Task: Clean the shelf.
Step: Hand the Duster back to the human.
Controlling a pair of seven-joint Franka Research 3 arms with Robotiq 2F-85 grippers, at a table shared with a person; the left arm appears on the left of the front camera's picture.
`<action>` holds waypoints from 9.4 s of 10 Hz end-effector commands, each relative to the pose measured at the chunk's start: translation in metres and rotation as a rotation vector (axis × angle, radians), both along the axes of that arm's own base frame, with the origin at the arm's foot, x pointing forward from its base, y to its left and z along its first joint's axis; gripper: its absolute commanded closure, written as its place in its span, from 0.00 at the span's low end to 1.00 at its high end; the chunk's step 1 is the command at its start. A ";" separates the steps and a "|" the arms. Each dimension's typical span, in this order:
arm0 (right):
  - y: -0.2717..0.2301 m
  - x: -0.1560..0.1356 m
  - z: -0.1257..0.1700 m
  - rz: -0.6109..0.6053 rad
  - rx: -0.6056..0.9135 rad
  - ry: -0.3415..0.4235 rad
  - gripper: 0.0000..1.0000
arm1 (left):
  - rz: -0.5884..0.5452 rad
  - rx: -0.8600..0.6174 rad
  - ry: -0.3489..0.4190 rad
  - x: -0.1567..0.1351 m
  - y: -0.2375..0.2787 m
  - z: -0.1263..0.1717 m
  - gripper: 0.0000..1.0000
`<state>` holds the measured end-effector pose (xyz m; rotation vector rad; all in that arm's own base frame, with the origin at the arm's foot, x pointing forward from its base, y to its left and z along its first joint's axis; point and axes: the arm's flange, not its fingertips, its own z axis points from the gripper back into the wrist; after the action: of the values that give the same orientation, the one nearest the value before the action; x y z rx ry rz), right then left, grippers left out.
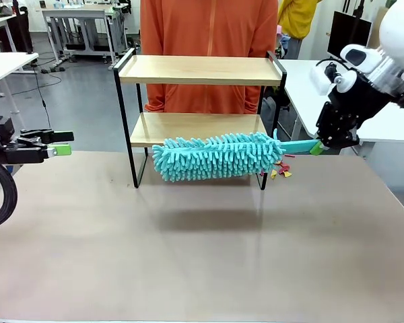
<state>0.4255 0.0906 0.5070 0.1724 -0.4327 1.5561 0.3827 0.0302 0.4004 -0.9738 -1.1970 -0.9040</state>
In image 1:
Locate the grey metal workbench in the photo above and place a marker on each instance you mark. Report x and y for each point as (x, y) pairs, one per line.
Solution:
(84, 23)

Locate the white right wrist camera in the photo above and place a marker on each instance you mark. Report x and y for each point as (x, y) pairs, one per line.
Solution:
(323, 79)

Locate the brown cardboard panel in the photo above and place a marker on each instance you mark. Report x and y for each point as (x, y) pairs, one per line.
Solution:
(377, 30)

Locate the black frame two-tier wooden shelf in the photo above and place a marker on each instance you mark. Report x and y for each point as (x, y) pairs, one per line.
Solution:
(195, 75)

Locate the person in orange hoodie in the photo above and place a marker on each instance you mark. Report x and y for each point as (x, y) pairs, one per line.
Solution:
(208, 40)

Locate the small white desk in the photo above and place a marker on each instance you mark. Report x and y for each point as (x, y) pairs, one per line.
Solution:
(6, 65)

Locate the teal chenille duster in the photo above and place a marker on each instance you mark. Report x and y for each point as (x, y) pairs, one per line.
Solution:
(219, 156)

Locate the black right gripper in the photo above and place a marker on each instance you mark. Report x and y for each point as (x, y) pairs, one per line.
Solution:
(360, 97)

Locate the person in yellow top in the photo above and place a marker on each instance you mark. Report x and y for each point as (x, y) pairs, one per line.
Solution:
(298, 18)

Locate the red paper strip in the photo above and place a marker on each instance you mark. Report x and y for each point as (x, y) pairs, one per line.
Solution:
(290, 156)

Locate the large white desk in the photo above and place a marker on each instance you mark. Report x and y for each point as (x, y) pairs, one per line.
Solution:
(303, 101)

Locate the black computer monitor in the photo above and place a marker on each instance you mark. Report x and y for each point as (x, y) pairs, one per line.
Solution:
(348, 35)

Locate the yellow paper scrap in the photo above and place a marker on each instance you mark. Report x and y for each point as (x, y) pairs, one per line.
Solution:
(273, 174)
(288, 174)

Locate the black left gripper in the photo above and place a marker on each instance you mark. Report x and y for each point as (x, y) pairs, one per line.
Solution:
(10, 148)

